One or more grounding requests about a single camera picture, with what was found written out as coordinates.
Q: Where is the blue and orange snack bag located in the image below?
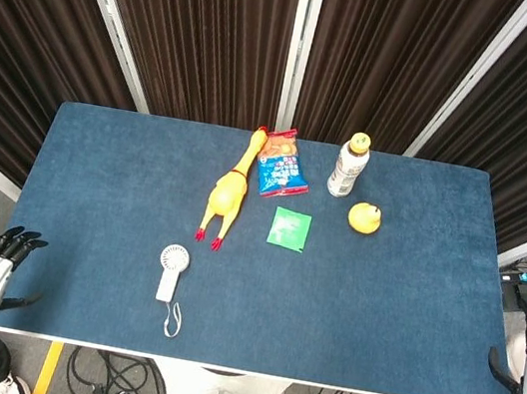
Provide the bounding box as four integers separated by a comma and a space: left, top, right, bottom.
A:
249, 122, 320, 205

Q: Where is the yellow floor tape strip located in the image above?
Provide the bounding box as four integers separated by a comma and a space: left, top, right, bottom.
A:
31, 339, 66, 394

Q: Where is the white partition post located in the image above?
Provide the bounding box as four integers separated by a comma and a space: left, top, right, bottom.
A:
273, 0, 325, 137
40, 0, 169, 115
403, 0, 527, 177

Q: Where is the green sachet packet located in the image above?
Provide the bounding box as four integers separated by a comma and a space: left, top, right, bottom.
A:
264, 204, 314, 254

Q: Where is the yellow rubber chicken toy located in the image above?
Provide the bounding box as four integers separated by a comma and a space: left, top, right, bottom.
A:
193, 117, 270, 258

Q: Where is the white bottle with yellow cap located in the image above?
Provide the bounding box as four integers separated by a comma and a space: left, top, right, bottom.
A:
324, 128, 375, 202

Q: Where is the blue table cloth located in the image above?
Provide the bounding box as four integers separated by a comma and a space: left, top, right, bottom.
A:
0, 91, 527, 394

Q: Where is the yellow pear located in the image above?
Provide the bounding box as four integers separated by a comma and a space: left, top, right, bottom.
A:
345, 199, 385, 237

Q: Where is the white handheld fan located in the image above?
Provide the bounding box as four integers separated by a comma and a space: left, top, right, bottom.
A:
147, 241, 197, 341

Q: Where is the white shoe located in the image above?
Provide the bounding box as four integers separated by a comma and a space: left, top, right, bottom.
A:
0, 369, 35, 394

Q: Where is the black cable bundle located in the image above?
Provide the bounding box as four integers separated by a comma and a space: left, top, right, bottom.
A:
62, 344, 176, 394

